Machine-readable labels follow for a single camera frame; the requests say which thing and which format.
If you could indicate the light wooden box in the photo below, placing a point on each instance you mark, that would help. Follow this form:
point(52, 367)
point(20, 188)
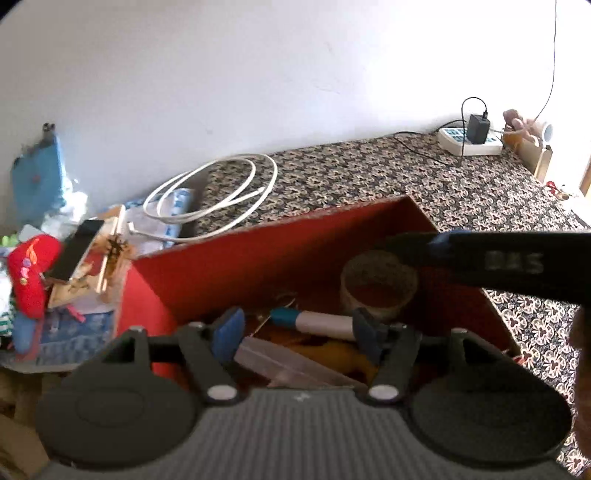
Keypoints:
point(531, 152)

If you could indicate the blue white patterned packet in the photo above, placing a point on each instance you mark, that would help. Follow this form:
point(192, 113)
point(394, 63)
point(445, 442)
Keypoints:
point(178, 208)

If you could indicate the pink plush toy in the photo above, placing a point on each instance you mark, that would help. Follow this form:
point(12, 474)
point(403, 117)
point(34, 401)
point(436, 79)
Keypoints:
point(518, 122)

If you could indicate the black phone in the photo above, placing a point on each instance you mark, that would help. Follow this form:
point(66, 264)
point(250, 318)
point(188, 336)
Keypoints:
point(76, 252)

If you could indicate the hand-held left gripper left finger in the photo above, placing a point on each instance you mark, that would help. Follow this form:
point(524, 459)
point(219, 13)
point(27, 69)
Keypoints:
point(229, 337)

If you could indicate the white plastic bag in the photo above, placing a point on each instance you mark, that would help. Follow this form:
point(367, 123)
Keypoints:
point(69, 207)

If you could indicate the roll of brown tape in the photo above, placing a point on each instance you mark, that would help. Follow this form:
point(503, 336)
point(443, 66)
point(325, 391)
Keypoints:
point(378, 288)

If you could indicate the white cup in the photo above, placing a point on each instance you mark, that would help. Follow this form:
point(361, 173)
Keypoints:
point(547, 134)

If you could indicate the wooden picture frame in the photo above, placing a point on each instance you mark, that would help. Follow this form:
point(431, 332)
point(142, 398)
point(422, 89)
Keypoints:
point(99, 270)

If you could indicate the black power adapter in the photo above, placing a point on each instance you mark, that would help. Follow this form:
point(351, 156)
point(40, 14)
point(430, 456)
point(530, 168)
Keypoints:
point(478, 128)

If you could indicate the clear plastic bag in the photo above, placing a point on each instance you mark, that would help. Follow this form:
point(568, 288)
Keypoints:
point(286, 365)

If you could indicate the white tube with blue cap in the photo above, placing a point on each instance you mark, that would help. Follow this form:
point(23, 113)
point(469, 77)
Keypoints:
point(318, 322)

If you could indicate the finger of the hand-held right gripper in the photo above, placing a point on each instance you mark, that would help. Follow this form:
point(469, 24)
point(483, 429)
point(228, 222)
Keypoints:
point(429, 247)

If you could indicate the blue patterned flat box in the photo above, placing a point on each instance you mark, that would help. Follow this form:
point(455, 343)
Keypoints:
point(76, 333)

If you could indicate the white power strip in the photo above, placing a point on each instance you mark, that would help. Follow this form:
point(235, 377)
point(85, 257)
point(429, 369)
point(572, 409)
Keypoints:
point(466, 141)

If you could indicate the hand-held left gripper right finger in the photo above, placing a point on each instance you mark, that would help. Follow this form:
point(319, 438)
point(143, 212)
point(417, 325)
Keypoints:
point(364, 336)

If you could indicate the blue bag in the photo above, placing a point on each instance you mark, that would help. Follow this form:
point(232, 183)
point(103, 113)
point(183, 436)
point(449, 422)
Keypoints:
point(39, 180)

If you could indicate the red cardboard box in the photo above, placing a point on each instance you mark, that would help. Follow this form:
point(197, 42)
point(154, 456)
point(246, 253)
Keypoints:
point(258, 267)

